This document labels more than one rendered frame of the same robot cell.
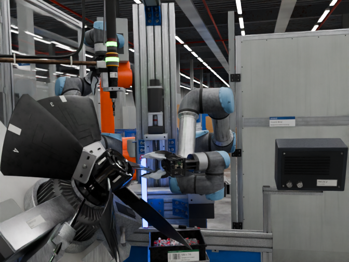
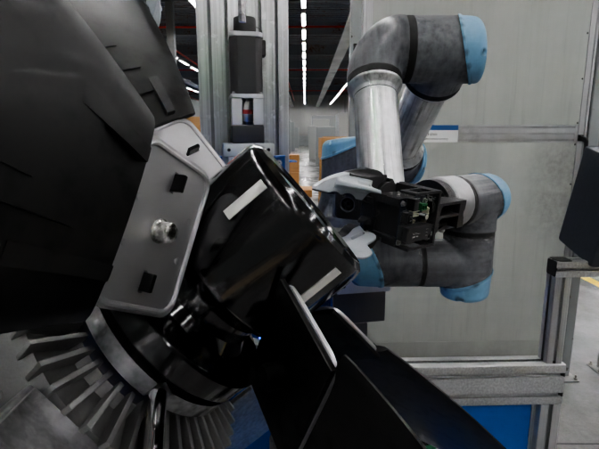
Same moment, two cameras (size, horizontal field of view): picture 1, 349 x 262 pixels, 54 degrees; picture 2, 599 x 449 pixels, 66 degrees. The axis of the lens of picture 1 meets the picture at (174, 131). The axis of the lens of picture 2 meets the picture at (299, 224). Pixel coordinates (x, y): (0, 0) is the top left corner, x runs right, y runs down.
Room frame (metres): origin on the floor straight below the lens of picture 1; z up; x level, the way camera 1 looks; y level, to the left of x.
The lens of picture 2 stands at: (0.75, 0.25, 1.27)
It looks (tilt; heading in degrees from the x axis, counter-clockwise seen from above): 11 degrees down; 347
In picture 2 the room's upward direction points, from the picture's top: straight up
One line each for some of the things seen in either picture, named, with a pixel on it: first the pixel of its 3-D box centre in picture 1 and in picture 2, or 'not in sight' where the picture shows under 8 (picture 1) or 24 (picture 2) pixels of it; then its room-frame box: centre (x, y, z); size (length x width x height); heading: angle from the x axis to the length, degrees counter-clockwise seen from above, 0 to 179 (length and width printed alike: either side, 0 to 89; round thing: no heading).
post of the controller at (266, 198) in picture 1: (266, 209); (554, 310); (1.42, -0.38, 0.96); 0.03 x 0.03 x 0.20; 79
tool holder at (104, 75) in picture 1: (109, 76); not in sight; (1.16, 0.21, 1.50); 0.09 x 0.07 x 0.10; 114
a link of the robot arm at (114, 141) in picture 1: (110, 144); not in sight; (1.93, 0.36, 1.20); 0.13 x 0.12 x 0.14; 131
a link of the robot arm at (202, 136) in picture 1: (200, 142); (346, 161); (1.92, -0.14, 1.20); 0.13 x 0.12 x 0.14; 79
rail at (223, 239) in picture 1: (168, 236); (320, 383); (1.50, 0.04, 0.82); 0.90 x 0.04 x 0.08; 79
